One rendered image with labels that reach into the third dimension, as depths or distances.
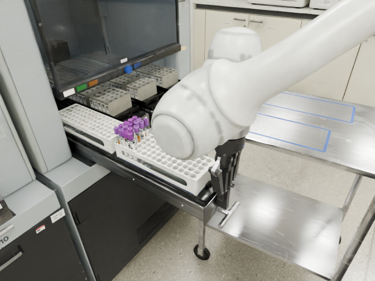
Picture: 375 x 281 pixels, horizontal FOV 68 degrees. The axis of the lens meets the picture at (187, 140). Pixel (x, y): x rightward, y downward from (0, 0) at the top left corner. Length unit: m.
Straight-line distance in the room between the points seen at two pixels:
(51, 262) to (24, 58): 0.65
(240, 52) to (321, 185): 1.71
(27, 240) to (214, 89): 0.77
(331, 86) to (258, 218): 1.85
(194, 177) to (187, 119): 0.37
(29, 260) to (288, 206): 1.12
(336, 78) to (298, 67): 2.58
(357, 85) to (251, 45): 2.47
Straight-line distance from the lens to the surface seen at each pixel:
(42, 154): 0.98
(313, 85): 2.99
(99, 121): 0.97
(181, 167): 0.72
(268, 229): 1.37
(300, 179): 2.11
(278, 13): 3.00
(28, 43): 0.88
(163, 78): 1.25
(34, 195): 0.95
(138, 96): 1.15
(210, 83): 0.36
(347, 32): 0.37
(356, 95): 2.96
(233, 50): 0.49
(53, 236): 1.04
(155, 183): 0.77
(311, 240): 1.39
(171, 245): 1.62
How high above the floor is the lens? 1.33
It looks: 34 degrees down
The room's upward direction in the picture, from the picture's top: 1 degrees counter-clockwise
